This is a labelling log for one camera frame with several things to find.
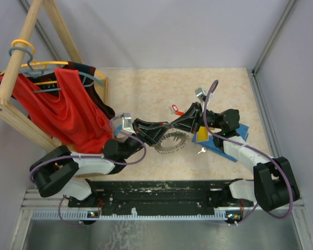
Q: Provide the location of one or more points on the blue handled key ring disc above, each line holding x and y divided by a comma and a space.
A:
116, 132

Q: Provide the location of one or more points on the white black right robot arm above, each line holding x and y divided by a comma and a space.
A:
274, 184

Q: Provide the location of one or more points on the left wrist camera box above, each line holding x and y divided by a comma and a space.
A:
127, 123

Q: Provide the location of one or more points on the yellow clothes hanger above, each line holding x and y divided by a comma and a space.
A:
31, 62

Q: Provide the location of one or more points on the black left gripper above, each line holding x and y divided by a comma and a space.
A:
154, 130

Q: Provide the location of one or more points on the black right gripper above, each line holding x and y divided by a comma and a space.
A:
190, 126

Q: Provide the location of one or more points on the steel key ring disc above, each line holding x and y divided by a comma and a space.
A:
171, 142

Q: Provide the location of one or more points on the red key tag plain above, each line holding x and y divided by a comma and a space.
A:
179, 113

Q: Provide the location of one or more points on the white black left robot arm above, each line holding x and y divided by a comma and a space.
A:
56, 172

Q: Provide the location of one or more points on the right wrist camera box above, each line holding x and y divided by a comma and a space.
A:
201, 94

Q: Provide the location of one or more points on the loose silver key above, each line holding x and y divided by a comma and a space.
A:
203, 150

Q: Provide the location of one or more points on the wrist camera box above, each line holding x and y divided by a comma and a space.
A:
201, 94
127, 123

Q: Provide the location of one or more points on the teal clothes hanger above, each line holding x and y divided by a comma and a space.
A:
47, 81

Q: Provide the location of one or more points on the red shirt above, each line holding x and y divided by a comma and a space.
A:
69, 115

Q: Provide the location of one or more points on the red key tag white label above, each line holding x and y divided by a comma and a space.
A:
174, 107

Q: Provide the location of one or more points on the aluminium frame rail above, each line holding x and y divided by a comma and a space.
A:
285, 76

